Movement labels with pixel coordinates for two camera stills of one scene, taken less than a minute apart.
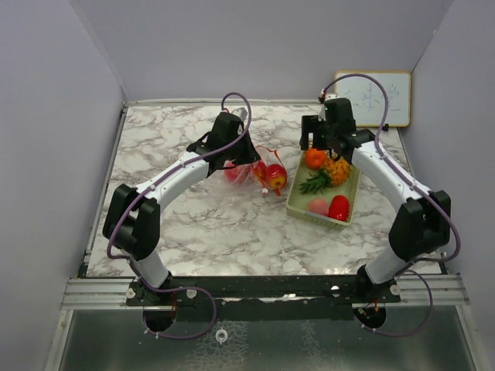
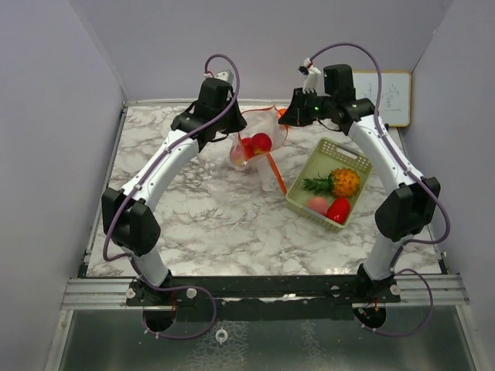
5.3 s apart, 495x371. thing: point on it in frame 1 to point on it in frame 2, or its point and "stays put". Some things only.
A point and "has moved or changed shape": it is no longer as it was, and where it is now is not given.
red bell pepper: [339, 208] stays put
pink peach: [319, 206] stays put
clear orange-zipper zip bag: [265, 175] to [271, 121]
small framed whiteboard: [369, 97] stays put
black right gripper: [312, 124] to [295, 113]
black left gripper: [250, 153] to [233, 127]
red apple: [275, 175] to [261, 144]
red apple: [238, 174] has moved or changed shape
